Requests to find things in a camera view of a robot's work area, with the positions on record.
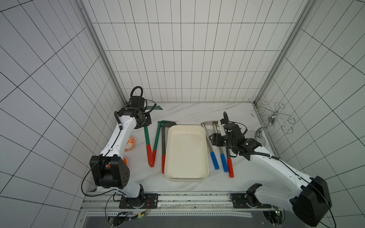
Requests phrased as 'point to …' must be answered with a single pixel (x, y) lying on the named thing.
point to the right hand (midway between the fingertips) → (213, 134)
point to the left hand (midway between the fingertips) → (145, 124)
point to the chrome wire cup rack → (273, 115)
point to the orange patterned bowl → (130, 143)
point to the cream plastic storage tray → (187, 153)
